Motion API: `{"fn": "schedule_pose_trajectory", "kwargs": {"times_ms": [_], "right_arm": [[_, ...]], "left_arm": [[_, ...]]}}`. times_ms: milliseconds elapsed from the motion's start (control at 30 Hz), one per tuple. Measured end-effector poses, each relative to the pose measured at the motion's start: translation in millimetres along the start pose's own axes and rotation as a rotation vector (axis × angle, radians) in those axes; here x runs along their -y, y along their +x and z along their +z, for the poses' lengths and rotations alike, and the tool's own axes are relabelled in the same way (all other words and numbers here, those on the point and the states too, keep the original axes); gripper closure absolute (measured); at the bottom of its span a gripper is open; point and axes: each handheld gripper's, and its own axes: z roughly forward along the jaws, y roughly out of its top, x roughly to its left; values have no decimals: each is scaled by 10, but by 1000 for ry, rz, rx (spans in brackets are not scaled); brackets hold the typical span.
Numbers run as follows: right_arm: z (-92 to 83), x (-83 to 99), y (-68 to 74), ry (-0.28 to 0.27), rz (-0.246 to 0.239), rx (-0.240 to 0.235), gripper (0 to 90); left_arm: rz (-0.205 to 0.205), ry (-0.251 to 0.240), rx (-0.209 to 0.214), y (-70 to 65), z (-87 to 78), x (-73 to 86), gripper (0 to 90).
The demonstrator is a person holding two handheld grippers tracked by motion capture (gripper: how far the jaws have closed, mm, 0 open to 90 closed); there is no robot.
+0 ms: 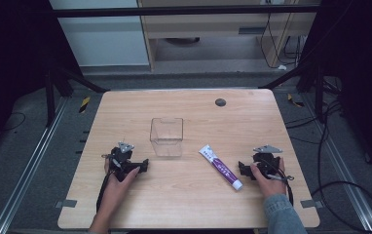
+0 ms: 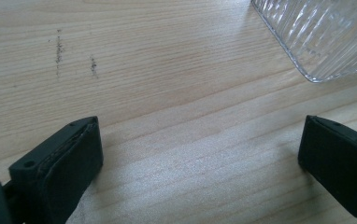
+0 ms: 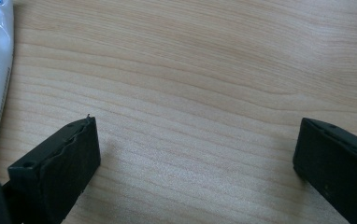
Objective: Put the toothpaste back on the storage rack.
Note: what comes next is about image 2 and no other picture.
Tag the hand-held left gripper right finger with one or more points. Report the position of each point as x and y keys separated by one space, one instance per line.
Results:
x=341 y=161

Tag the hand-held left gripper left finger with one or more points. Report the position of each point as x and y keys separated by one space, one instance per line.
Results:
x=64 y=168

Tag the clear ribbed plastic container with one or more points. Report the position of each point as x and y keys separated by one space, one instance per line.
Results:
x=326 y=34

